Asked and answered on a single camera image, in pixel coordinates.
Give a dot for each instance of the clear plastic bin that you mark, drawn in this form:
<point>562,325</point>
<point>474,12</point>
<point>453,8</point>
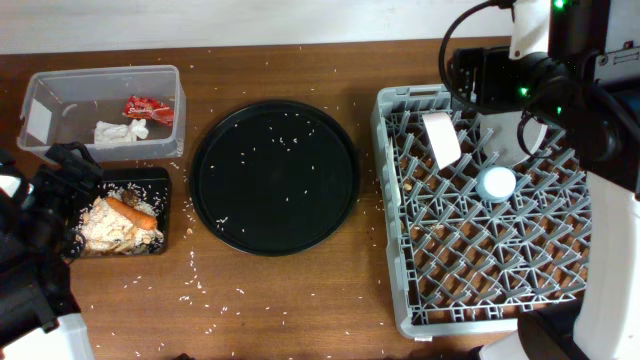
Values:
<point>64,107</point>

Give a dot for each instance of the black rectangular tray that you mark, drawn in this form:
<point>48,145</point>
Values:
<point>155,181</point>

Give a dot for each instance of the white tissue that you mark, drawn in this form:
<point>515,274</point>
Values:
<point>106,133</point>

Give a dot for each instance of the orange carrot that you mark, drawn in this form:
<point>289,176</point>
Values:
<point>137,218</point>

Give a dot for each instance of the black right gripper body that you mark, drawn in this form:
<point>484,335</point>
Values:
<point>504,84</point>

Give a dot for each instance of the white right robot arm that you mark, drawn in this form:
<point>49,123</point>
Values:
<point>573,64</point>

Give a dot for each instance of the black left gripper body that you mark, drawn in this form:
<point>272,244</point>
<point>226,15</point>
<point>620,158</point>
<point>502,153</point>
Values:
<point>53,203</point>

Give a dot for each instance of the round black tray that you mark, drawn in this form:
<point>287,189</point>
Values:
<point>275,178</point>

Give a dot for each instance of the light blue plastic cup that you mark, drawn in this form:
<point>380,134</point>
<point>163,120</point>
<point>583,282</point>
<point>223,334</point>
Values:
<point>495,184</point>

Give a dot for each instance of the rice and food waste pile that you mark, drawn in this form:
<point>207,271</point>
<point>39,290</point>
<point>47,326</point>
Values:
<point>101,231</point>

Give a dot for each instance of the grey dishwasher rack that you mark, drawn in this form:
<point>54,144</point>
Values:
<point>459,265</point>

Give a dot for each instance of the grey round plate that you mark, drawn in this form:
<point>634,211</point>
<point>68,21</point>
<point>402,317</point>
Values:
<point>502,130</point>

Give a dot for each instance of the brown food scrap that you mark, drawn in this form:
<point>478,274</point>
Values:
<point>130,198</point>

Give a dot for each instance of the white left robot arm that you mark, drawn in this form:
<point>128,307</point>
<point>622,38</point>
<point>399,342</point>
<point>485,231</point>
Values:
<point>40,318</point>

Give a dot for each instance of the red snack wrapper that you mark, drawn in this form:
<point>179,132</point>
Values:
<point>149,109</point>

